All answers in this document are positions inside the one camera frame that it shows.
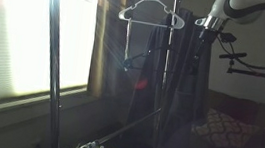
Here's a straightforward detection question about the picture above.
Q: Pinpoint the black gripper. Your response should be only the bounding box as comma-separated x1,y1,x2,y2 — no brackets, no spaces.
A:
186,25,221,78

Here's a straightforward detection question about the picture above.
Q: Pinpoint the black clothes hanger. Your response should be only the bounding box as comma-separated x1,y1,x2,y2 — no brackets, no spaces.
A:
121,42,174,75

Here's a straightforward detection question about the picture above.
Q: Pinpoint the chrome rack upright pole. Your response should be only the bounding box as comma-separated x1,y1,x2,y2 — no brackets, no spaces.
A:
152,0,179,148

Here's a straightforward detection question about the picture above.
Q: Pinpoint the thin rack crossbar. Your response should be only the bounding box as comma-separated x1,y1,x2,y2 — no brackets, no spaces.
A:
95,101,163,148

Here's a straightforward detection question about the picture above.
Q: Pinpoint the black rack upright pole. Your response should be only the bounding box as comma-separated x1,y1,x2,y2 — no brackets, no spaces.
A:
31,0,78,148

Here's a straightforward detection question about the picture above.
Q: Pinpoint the dark fleece bathrobe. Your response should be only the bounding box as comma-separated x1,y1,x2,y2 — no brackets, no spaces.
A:
123,2,220,148

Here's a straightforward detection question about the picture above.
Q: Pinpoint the dark brown couch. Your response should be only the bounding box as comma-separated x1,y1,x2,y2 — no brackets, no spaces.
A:
199,88,265,148

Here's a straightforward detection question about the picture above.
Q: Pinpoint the patterned brown throw pillow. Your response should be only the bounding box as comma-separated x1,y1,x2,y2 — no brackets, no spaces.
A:
190,105,265,148

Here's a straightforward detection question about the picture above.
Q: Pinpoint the tan window curtain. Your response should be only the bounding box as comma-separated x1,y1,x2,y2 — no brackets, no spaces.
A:
86,0,129,100

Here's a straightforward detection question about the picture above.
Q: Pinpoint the white window blind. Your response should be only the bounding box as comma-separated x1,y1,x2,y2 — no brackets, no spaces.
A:
0,0,100,120

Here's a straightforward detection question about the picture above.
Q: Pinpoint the black camera on mount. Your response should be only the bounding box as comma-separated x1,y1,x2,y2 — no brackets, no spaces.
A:
218,50,248,63

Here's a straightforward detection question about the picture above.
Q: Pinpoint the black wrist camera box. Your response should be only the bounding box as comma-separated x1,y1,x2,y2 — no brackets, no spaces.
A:
218,31,239,46

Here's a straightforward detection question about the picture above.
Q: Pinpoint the white hanger clip strap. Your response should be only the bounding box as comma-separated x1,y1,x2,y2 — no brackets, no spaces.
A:
123,18,135,62

